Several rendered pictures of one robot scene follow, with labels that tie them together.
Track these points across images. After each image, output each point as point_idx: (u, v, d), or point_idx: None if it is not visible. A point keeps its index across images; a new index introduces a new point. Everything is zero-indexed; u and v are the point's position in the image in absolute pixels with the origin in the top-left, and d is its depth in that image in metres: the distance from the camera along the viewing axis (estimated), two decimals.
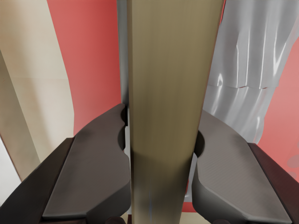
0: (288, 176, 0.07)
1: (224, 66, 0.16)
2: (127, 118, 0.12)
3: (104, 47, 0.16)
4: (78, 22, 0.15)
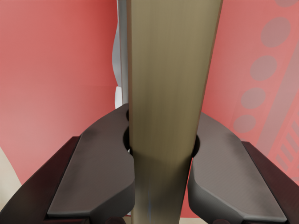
0: (281, 174, 0.07)
1: None
2: None
3: (6, 49, 0.15)
4: None
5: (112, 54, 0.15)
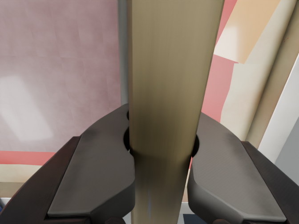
0: (280, 173, 0.07)
1: None
2: None
3: None
4: None
5: None
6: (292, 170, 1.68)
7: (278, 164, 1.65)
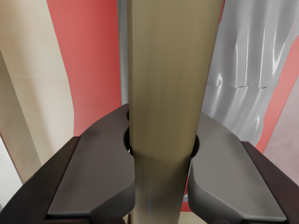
0: (281, 174, 0.07)
1: (223, 66, 0.16)
2: None
3: (103, 47, 0.16)
4: (78, 22, 0.15)
5: None
6: None
7: None
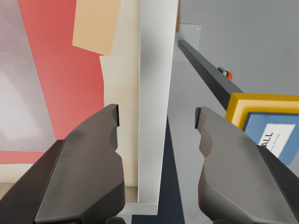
0: (298, 181, 0.07)
1: None
2: (118, 118, 0.12)
3: None
4: None
5: None
6: None
7: None
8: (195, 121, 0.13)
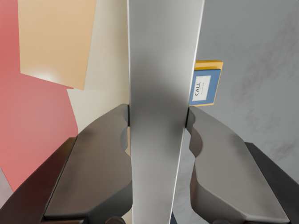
0: (284, 175, 0.07)
1: None
2: (129, 118, 0.12)
3: None
4: None
5: None
6: None
7: None
8: None
